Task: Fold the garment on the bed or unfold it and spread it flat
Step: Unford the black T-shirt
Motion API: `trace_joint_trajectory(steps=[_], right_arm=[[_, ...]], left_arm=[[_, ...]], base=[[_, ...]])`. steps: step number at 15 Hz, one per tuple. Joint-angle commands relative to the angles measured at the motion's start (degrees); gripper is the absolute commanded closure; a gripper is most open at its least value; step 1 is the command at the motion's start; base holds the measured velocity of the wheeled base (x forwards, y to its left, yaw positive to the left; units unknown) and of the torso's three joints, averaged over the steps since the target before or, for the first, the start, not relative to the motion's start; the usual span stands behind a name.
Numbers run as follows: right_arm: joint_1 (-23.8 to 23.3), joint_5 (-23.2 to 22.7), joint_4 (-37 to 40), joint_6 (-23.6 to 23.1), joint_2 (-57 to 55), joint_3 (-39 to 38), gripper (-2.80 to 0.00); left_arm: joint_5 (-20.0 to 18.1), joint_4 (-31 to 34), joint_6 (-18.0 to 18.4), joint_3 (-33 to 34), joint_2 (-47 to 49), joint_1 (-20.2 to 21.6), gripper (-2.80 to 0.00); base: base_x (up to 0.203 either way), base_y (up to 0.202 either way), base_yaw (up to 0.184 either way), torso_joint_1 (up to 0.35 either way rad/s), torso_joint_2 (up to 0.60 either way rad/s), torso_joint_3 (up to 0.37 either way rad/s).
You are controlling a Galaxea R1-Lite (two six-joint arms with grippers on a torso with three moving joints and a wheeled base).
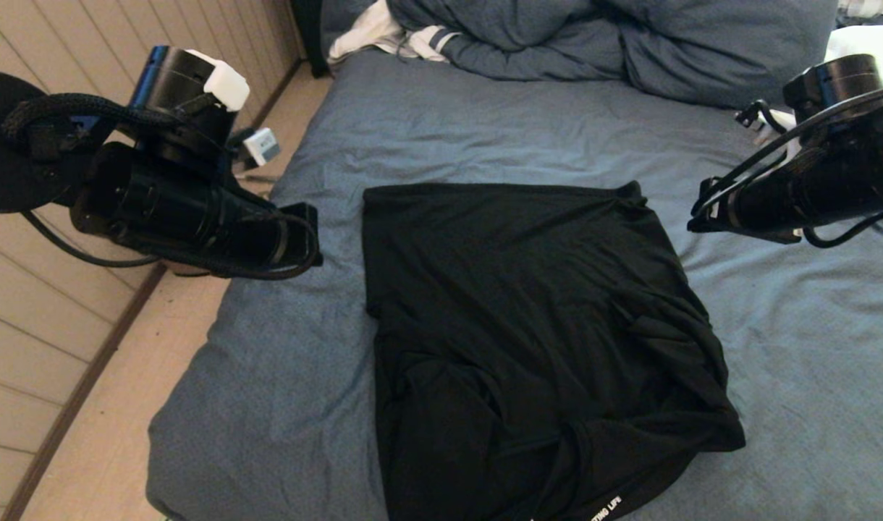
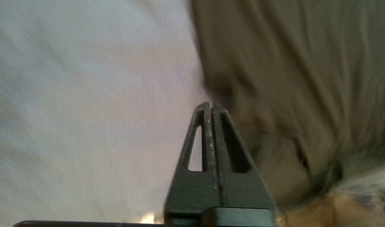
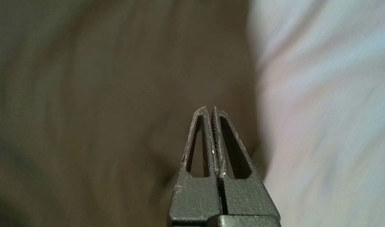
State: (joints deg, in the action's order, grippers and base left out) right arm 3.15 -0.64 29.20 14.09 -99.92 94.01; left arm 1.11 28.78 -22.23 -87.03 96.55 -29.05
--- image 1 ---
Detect blue crumpled duvet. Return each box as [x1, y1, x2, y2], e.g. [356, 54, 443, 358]
[322, 0, 840, 110]

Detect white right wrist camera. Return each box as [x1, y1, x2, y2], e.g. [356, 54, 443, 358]
[735, 100, 806, 156]

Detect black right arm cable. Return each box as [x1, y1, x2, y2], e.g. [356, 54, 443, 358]
[691, 83, 883, 249]

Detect braided black left arm cable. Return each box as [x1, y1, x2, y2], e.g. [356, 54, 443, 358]
[0, 93, 221, 156]

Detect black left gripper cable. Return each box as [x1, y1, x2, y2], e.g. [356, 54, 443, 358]
[105, 213, 322, 282]

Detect black moon print t-shirt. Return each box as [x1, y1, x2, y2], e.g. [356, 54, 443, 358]
[362, 181, 747, 521]

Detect white left wrist camera on bracket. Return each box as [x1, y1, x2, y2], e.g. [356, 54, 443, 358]
[232, 127, 283, 174]

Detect dark bedside furniture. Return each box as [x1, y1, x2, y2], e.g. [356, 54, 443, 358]
[291, 0, 334, 77]

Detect white striped garment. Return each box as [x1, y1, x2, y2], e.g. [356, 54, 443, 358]
[328, 0, 461, 63]

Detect white pillow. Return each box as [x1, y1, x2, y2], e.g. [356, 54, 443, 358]
[825, 22, 883, 111]

